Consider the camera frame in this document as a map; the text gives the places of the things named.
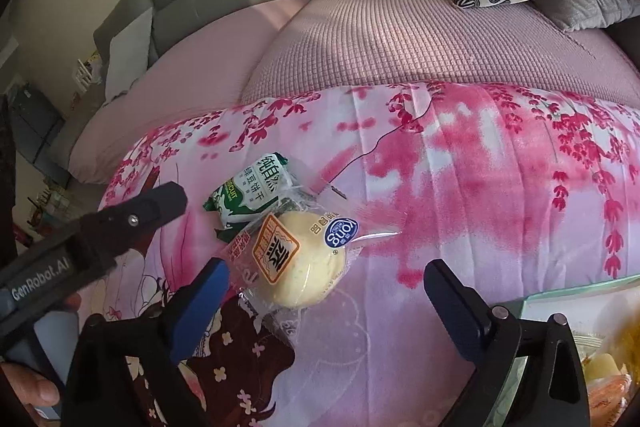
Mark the green biscuit packet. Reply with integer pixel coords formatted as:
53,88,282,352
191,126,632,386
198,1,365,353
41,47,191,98
202,152,301,243

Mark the round bun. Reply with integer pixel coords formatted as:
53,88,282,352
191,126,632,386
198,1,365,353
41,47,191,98
220,187,403,323

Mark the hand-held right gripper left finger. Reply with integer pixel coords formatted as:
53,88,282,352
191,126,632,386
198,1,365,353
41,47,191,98
65,257,231,427

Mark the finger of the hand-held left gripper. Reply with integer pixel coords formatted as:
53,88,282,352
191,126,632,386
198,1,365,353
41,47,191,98
80,181,189,265

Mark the white tray with green rim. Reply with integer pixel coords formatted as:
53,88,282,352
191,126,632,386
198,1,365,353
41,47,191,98
500,274,640,427

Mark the white rack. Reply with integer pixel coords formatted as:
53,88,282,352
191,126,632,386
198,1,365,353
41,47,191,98
72,52,101,95

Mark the orange translucent snack packet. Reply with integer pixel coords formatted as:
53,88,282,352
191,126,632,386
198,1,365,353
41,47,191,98
607,312,640,358

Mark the thin black thread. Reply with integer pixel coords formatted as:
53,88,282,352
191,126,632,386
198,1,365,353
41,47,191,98
325,82,443,200

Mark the pink sofa seat cover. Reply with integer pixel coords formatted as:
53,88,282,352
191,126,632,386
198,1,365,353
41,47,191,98
67,0,313,185
240,0,640,108

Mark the dark blue cabinet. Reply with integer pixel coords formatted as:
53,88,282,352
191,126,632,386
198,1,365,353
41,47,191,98
5,82,68,180

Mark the grey pillow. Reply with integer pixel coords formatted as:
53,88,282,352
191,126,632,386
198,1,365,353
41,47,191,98
530,0,640,32

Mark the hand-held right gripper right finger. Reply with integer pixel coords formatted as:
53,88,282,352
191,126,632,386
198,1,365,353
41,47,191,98
424,258,591,427

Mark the person's left hand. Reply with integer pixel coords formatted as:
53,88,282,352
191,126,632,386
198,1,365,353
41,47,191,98
0,359,62,409

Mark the light blue pillow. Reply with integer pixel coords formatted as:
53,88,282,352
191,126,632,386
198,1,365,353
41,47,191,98
104,12,153,108

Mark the printed cartoon blanket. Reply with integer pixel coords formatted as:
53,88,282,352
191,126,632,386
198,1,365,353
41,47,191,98
70,82,640,427

